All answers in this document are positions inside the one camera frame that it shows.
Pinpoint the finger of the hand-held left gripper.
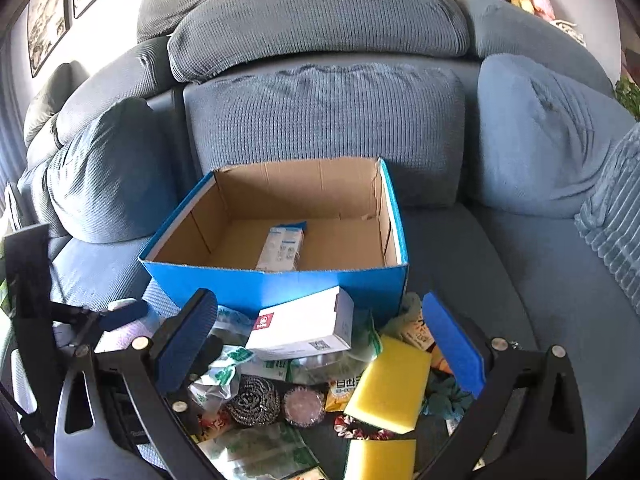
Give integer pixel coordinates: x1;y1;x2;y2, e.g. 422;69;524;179
50;299;149;348

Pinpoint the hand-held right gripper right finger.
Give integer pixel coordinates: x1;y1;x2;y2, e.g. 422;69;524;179
415;292;587;480

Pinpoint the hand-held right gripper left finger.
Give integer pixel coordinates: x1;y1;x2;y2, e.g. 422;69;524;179
52;288;223;480

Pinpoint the blue cardboard box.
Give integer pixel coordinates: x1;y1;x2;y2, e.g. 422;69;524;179
138;156;410;318

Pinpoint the lilac white roll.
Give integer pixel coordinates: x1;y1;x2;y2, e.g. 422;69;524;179
94;319;162;357

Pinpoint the orange printed packet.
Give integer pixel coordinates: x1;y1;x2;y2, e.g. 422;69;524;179
399;317;453;376

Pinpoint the green white plastic packet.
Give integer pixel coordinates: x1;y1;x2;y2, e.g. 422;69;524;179
189;342;257;407
257;310;383;387
199;422;322;480

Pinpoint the teal scrunchie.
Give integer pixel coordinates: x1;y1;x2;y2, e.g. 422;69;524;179
422;375;476;420

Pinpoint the pale green cloth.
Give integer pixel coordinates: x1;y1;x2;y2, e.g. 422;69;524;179
382;294;425;343

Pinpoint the large yellow sponge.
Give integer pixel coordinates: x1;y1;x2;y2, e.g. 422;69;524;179
344;335;432;435

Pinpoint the blue grey sofa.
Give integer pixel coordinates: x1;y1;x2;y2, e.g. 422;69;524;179
17;0;640;480

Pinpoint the red printed packet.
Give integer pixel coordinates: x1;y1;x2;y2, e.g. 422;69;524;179
197;407;237;438

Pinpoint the steel wool scrubber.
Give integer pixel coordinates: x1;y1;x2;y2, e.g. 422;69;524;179
223;376;282;428

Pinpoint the white box with red logo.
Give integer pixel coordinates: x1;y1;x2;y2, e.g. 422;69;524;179
245;285;356;362

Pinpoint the yellow snack packet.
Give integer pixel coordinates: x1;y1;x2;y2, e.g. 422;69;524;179
325;372;363;413

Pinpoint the red floral scrunchie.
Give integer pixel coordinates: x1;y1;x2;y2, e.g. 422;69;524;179
334;412;402;442

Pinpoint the blue throw pillow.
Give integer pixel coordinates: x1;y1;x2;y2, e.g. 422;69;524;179
46;97;177;245
469;53;639;220

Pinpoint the pink scrubber in clear pack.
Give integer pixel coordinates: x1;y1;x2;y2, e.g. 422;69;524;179
282;385;326;428

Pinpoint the small yellow sponge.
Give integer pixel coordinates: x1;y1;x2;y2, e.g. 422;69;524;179
344;439;417;480

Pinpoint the small white blue carton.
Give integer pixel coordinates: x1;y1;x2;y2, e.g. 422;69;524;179
255;221;308;272

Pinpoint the light blue striped pillow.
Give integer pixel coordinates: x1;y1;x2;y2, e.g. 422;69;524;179
574;122;640;292

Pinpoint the blue sofa back cushion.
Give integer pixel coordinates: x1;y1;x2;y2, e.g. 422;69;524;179
183;62;467;209

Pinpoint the green plant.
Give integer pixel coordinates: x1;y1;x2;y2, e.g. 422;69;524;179
614;77;640;122

